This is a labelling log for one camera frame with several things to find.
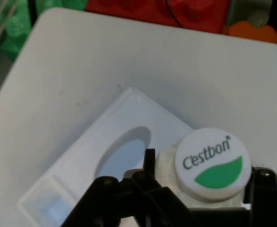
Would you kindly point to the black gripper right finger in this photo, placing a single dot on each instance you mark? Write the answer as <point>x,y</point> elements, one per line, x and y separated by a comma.
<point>270,201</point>

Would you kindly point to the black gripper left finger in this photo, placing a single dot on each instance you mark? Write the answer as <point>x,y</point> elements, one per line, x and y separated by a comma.
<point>138,201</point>

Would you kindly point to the green label water bottle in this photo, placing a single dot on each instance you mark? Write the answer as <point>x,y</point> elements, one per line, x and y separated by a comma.
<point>211,165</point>

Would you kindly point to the white printed cardboard box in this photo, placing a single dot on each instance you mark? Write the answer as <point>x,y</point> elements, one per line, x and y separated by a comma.
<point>81,160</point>

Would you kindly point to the orange foam block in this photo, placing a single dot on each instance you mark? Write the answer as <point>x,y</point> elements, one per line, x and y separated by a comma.
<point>254,33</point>

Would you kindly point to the large red foam block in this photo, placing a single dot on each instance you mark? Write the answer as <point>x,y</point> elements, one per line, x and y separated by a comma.
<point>200,14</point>

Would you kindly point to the green foam block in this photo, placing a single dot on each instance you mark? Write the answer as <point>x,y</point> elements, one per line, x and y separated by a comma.
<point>15,37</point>

